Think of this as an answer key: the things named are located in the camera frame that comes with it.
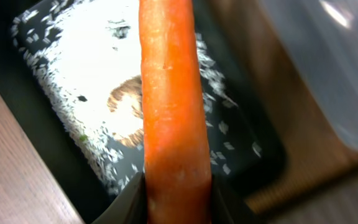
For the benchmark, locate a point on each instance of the pile of white rice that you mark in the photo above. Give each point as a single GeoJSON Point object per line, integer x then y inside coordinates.
{"type": "Point", "coordinates": [79, 51]}

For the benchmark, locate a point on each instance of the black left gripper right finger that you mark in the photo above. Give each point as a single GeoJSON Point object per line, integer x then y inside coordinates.
{"type": "Point", "coordinates": [227, 207]}

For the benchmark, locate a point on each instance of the orange carrot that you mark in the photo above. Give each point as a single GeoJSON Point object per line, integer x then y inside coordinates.
{"type": "Point", "coordinates": [177, 162]}

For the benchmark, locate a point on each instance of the dark brown serving tray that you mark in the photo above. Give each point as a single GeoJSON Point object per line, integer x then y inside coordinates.
{"type": "Point", "coordinates": [337, 204]}

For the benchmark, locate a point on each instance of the clear plastic bin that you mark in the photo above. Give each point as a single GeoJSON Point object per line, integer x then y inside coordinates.
{"type": "Point", "coordinates": [321, 39]}

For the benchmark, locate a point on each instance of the brown dried mushroom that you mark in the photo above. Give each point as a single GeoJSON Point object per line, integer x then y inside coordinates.
{"type": "Point", "coordinates": [125, 106]}

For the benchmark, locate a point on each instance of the black waste bin tray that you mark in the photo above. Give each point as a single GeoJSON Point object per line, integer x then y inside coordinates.
{"type": "Point", "coordinates": [35, 114]}

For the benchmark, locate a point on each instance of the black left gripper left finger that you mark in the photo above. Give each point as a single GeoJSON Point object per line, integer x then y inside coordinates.
{"type": "Point", "coordinates": [129, 207]}

